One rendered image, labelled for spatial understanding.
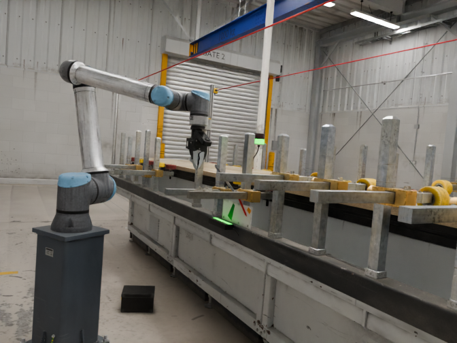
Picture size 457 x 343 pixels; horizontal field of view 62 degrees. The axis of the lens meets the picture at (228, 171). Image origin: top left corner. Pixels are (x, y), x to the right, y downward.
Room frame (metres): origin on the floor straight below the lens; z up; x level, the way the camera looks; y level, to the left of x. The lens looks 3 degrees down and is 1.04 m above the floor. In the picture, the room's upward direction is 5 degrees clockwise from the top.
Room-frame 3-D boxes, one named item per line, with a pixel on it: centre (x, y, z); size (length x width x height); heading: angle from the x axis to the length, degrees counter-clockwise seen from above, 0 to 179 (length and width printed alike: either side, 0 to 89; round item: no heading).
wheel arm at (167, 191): (1.91, 0.10, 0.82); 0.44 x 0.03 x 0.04; 120
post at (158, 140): (2.86, 0.54, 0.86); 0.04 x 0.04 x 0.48; 30
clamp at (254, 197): (1.76, -0.10, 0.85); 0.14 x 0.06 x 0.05; 30
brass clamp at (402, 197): (1.11, -0.48, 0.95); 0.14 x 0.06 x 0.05; 30
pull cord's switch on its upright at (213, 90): (4.55, 0.25, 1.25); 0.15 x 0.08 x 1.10; 30
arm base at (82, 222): (1.85, 0.75, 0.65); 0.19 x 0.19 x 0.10
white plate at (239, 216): (1.79, -0.05, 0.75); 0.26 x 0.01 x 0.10; 30
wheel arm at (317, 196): (1.06, -0.43, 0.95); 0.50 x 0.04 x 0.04; 120
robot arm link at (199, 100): (1.87, 0.17, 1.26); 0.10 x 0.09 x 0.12; 74
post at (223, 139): (1.99, 0.04, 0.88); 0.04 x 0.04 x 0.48; 30
